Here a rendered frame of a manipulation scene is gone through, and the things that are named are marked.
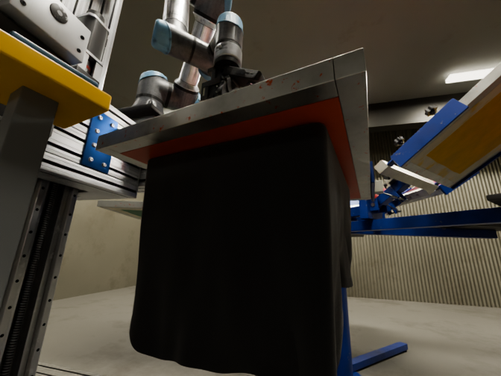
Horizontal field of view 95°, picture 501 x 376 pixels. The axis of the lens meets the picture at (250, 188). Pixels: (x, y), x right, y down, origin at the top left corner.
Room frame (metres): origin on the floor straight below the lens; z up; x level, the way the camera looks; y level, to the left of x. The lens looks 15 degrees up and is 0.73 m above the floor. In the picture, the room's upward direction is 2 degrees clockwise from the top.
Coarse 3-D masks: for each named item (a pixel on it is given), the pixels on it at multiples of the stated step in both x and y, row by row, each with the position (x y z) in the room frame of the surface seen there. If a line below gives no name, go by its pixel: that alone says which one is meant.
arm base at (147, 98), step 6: (138, 96) 0.84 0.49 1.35; (144, 96) 0.83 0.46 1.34; (150, 96) 0.84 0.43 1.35; (156, 96) 0.85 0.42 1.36; (138, 102) 0.82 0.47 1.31; (144, 102) 0.82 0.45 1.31; (150, 102) 0.84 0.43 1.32; (156, 102) 0.85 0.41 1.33; (162, 102) 0.88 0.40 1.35; (162, 108) 0.88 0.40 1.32
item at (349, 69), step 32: (320, 64) 0.26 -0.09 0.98; (352, 64) 0.25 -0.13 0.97; (224, 96) 0.34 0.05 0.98; (256, 96) 0.31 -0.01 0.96; (288, 96) 0.29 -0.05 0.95; (320, 96) 0.29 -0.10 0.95; (352, 96) 0.29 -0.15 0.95; (128, 128) 0.46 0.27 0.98; (160, 128) 0.41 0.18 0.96; (192, 128) 0.39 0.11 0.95; (352, 128) 0.38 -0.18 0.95; (128, 160) 0.57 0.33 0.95
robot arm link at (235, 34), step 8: (224, 16) 0.47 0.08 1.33; (232, 16) 0.47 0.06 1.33; (216, 24) 0.49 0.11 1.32; (224, 24) 0.47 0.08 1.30; (232, 24) 0.47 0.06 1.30; (240, 24) 0.49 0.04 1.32; (216, 32) 0.49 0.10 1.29; (224, 32) 0.47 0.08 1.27; (232, 32) 0.47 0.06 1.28; (240, 32) 0.49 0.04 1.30; (216, 40) 0.48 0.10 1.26; (224, 40) 0.47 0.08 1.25; (232, 40) 0.47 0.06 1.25; (240, 40) 0.49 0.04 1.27
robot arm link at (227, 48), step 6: (222, 42) 0.47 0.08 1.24; (228, 42) 0.47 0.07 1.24; (216, 48) 0.48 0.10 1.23; (222, 48) 0.47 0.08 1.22; (228, 48) 0.47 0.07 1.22; (234, 48) 0.47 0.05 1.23; (240, 48) 0.49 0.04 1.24; (216, 54) 0.48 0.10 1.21; (222, 54) 0.47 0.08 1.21; (228, 54) 0.47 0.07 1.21; (234, 54) 0.47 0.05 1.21; (240, 54) 0.49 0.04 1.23; (240, 60) 0.49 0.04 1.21
